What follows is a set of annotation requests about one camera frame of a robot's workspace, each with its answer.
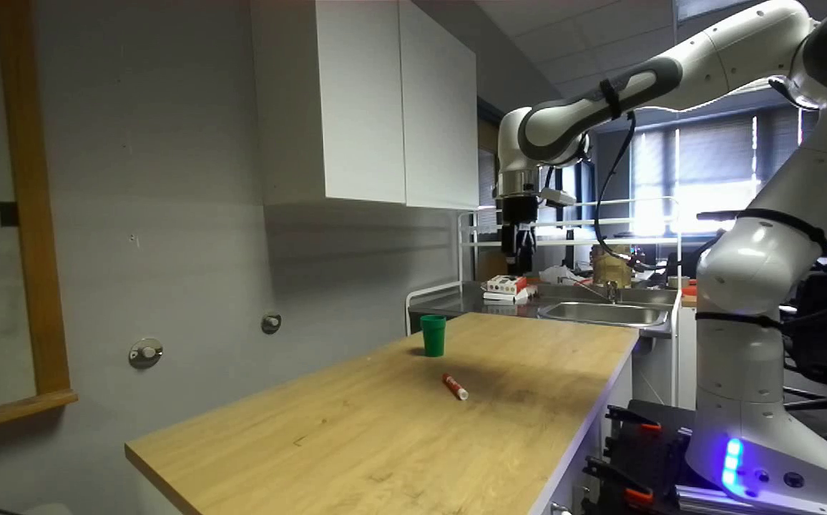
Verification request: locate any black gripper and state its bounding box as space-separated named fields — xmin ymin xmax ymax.
xmin=501 ymin=197 xmax=537 ymax=276

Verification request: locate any red white marker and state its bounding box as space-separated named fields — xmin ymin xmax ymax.
xmin=440 ymin=376 xmax=470 ymax=403

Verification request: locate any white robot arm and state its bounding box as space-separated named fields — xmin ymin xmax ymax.
xmin=499 ymin=0 xmax=827 ymax=515

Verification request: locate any green plastic cup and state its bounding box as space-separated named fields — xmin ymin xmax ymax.
xmin=421 ymin=316 xmax=447 ymax=357

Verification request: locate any red white box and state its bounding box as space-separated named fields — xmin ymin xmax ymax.
xmin=483 ymin=276 xmax=537 ymax=304

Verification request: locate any brown paper bag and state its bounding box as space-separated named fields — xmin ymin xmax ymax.
xmin=592 ymin=250 xmax=633 ymax=290

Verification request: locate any metal sink counter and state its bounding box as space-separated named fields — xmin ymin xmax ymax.
xmin=537 ymin=302 xmax=673 ymax=336

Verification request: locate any wooden framed whiteboard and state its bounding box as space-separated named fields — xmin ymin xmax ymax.
xmin=0 ymin=0 xmax=74 ymax=432

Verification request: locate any white metal rail frame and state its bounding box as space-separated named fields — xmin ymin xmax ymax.
xmin=463 ymin=203 xmax=680 ymax=313

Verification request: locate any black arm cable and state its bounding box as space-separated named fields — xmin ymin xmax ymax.
xmin=589 ymin=81 xmax=640 ymax=251

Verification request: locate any white wall cabinet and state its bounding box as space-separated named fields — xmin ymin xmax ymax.
xmin=252 ymin=0 xmax=479 ymax=209

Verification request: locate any black clamp with orange handle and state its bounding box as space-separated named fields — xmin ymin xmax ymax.
xmin=582 ymin=400 xmax=693 ymax=515

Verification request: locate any small metal wall knob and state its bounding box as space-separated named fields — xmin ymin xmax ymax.
xmin=261 ymin=313 xmax=283 ymax=336

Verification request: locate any round metal wall knob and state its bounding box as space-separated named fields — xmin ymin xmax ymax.
xmin=127 ymin=337 xmax=162 ymax=373

